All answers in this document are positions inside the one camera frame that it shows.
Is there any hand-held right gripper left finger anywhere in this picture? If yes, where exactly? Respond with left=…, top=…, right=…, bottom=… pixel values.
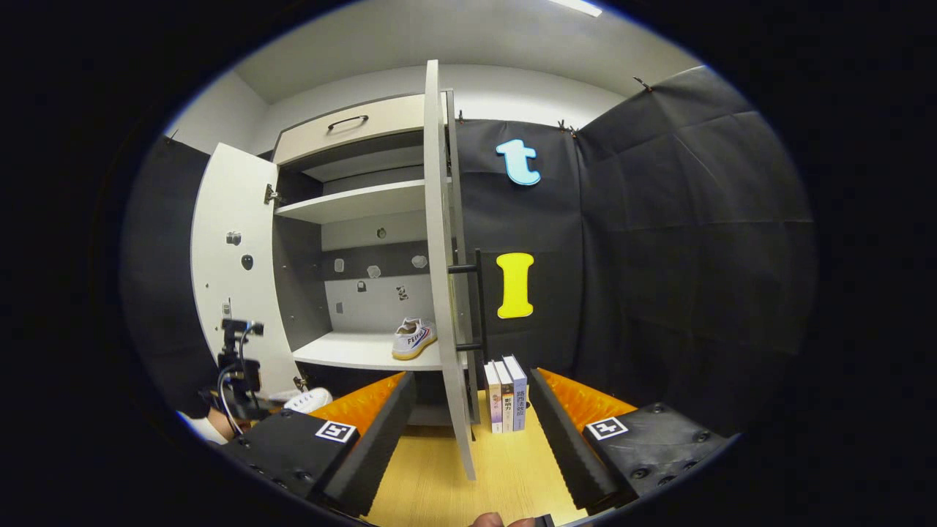
left=220, top=371, right=418, bottom=517

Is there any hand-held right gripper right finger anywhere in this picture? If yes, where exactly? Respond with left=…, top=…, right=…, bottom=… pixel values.
left=529, top=367, right=735, bottom=515

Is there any cabinet door with camera sticker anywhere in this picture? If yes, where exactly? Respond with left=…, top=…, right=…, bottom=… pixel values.
left=190, top=142, right=302, bottom=400

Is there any white canvas shoe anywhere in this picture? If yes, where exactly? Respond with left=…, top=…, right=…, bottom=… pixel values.
left=269, top=387, right=335, bottom=415
left=391, top=317, right=438, bottom=361

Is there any white and grey shoe cabinet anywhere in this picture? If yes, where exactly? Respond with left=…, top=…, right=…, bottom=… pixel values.
left=271, top=89, right=484, bottom=429

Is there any cabinet door with headphone sticker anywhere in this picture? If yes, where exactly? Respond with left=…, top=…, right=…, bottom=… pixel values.
left=423, top=60, right=478, bottom=482

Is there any white cabinet drawer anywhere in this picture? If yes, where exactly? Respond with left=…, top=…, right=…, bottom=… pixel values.
left=272, top=93, right=449, bottom=166

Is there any orange and white book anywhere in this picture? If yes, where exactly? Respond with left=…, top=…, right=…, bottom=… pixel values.
left=495, top=359, right=515, bottom=433

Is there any pink and white book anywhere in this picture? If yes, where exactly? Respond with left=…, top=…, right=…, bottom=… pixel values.
left=483, top=361, right=504, bottom=434

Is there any black backdrop cloth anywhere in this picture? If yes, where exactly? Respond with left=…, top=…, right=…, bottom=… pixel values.
left=121, top=66, right=819, bottom=440

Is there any ceiling light panel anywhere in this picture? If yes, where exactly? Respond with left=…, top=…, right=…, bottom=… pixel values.
left=548, top=0, right=603, bottom=18

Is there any black door handle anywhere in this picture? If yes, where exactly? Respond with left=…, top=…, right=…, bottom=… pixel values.
left=448, top=249, right=490, bottom=352

